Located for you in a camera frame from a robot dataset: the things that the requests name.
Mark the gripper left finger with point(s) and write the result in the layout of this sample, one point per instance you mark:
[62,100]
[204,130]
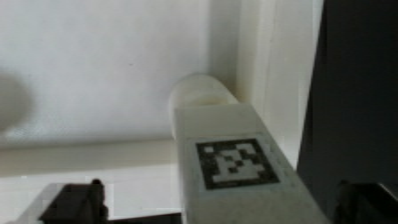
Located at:
[76,207]

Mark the white table leg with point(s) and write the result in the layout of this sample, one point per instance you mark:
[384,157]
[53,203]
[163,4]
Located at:
[240,186]

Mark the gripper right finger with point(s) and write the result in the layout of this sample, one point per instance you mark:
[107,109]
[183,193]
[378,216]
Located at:
[366,203]

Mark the white square table top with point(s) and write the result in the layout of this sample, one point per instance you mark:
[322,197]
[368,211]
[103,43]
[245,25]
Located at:
[94,55]

